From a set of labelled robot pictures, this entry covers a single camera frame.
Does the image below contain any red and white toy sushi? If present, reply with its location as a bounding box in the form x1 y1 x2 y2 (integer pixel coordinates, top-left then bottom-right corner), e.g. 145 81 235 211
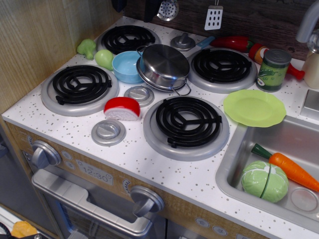
104 97 141 121

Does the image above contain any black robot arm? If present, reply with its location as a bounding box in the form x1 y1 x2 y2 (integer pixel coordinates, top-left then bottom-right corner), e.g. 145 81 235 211
111 0 162 22

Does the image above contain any light green plastic plate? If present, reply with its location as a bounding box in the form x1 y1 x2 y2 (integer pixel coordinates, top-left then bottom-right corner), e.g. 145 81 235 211
223 90 287 127

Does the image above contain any front right black burner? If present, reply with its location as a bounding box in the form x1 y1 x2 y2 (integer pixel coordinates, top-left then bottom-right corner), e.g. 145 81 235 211
143 96 230 161

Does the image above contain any black burner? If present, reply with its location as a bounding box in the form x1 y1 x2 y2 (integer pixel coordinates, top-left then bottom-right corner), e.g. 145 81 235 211
97 25 161 55
188 48 257 94
41 65 119 117
143 96 230 161

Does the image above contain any grey stovetop knob middle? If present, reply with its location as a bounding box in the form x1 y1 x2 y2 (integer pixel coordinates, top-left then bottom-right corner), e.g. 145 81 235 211
124 86 155 108

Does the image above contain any grey stovetop knob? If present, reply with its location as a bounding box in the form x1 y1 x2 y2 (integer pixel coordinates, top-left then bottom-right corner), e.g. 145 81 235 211
91 119 126 146
124 86 155 108
170 33 195 52

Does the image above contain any stainless steel toy pot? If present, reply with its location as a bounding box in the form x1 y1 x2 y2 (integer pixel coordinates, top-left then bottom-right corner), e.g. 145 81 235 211
136 44 191 96

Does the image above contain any grey stovetop knob front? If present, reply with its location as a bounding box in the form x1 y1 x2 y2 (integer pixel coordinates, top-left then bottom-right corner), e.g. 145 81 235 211
91 119 126 146

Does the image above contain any light blue plastic bowl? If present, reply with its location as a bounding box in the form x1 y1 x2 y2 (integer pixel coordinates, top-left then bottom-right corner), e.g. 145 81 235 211
112 51 143 84

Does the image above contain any back right black burner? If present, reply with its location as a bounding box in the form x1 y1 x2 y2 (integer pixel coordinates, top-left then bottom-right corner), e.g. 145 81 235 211
188 48 257 94

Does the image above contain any grey stovetop knob back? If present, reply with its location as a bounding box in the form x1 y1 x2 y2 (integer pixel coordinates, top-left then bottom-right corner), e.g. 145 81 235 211
170 33 195 52

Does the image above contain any grey oven dial right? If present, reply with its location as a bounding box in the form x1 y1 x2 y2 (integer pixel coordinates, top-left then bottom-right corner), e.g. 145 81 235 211
130 185 164 218

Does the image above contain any grey oven dial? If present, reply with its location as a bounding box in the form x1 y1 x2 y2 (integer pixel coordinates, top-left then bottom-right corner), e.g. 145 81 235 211
130 185 164 218
31 140 62 169

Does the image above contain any green toy pear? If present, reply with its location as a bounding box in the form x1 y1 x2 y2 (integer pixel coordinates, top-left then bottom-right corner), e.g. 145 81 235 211
94 49 113 71

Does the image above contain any front left black burner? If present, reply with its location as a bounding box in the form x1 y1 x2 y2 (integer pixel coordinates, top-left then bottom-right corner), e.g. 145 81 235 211
41 65 119 117

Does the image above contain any back left black burner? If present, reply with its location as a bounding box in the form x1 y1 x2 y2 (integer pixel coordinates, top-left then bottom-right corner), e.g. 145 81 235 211
97 25 161 55

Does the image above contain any green toy broccoli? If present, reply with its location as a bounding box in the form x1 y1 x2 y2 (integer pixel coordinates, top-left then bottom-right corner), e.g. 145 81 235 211
77 39 96 60

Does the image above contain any hanging metal strainer ladle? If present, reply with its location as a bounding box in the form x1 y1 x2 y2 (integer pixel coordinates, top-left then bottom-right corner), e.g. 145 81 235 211
157 0 179 21

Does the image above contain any red toy chili pepper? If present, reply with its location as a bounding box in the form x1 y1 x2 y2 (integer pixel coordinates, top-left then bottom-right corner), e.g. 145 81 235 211
210 36 254 53

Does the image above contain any hanging white slotted spatula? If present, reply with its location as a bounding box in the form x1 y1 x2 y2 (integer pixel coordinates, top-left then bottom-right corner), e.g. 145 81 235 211
204 0 223 31

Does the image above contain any green toy cabbage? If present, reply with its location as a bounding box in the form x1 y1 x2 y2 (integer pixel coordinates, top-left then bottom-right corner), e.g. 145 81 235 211
241 160 289 203

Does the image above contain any green toy peas can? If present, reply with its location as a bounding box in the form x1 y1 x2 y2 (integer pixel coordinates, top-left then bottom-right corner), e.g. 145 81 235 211
256 49 292 92

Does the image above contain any red toy ketchup bottle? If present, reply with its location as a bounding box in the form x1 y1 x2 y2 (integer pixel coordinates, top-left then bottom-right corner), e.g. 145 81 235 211
248 43 305 80

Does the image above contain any grey oven dial left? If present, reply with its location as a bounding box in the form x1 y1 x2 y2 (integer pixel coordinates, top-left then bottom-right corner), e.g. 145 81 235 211
31 140 62 169

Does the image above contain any stainless steel sink basin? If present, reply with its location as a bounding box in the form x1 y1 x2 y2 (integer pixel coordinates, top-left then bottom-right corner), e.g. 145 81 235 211
216 116 319 232

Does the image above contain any orange toy carrot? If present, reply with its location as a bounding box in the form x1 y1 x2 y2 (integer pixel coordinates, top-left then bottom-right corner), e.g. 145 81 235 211
251 143 319 192

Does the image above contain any cream toy milk bottle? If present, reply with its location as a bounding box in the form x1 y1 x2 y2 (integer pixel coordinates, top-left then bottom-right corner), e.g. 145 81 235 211
302 51 319 89

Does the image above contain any yellow object bottom left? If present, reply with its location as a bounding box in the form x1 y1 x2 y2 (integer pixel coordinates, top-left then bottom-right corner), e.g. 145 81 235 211
11 221 37 238

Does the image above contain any silver toy faucet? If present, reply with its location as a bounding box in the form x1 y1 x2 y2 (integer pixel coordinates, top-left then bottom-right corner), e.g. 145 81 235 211
296 0 319 54

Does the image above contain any blue handled toy utensil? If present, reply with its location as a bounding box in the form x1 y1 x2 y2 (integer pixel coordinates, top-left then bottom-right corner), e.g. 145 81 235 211
196 36 215 49

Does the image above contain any grey oven door handle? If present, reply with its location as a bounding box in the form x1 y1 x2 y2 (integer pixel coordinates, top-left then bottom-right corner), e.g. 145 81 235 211
32 170 153 239

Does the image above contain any black cable bottom left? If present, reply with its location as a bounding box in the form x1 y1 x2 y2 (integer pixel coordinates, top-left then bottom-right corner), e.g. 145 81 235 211
0 221 12 239

